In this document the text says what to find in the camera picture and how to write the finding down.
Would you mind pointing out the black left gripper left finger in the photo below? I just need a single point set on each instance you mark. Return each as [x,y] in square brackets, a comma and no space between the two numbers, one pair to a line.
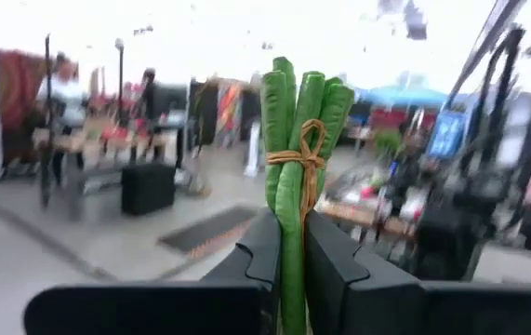
[163,309]

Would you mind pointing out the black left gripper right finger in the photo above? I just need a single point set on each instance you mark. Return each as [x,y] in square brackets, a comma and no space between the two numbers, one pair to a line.
[432,312]

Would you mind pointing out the green asparagus bundle with twine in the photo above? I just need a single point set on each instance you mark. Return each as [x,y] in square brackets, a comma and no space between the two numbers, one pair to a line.
[293,209]

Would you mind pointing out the black floor mat orange stripes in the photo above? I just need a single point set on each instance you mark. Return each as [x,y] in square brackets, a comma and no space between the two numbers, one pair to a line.
[209,230]

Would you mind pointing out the black box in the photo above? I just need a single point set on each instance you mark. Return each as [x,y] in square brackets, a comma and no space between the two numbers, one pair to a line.
[148,188]

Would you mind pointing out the person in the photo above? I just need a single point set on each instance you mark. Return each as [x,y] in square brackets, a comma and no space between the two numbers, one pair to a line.
[67,100]

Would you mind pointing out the red cloth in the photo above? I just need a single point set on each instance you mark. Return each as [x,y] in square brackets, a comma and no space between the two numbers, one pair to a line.
[16,88]

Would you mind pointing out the black frame post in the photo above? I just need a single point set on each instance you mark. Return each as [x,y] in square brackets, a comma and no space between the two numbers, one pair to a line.
[488,42]

